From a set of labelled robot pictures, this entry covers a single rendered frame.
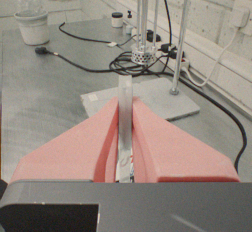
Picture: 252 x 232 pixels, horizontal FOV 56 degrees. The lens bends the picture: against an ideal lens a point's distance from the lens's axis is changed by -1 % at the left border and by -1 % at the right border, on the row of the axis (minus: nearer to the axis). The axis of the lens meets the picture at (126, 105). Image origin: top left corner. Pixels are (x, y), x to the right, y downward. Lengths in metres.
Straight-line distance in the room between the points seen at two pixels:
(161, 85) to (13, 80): 0.50
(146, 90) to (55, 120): 0.29
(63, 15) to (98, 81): 1.88
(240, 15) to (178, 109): 0.30
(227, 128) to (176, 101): 0.16
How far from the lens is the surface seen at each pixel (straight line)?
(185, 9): 0.63
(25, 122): 0.68
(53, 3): 2.60
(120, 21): 1.32
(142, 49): 0.60
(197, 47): 0.85
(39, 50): 1.05
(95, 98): 0.70
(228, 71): 0.76
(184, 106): 0.68
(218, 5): 0.85
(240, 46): 0.78
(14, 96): 0.80
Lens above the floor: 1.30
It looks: 36 degrees down
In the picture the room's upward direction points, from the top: straight up
